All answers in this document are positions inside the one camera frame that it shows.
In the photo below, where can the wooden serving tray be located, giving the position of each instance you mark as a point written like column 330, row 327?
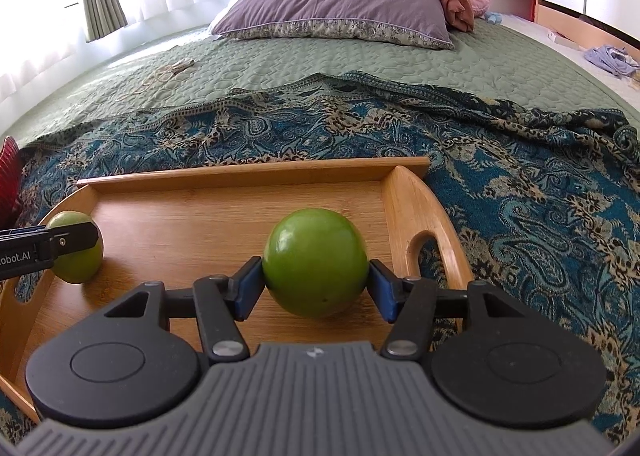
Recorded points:
column 177, row 226

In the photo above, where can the blue paisley blanket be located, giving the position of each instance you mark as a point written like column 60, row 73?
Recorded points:
column 546, row 204

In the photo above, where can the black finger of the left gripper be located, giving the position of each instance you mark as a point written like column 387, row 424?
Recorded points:
column 31, row 249

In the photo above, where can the purple pillow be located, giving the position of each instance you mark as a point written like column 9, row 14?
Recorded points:
column 418, row 23

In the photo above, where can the large green apple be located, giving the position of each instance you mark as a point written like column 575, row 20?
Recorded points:
column 315, row 263

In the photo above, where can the green quilted bedspread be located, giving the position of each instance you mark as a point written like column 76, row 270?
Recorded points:
column 513, row 60

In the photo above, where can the red glass fruit bowl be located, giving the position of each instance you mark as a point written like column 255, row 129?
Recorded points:
column 10, row 181

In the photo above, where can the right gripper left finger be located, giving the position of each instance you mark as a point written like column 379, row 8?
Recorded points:
column 220, row 302

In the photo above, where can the wooden bed frame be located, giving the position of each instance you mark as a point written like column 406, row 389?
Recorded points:
column 580, row 29

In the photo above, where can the small green apple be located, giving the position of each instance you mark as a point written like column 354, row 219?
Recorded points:
column 79, row 255

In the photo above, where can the blue cloth on floor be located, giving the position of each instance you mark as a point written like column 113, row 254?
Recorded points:
column 612, row 60

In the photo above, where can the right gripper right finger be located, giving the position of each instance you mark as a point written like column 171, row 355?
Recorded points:
column 409, row 305

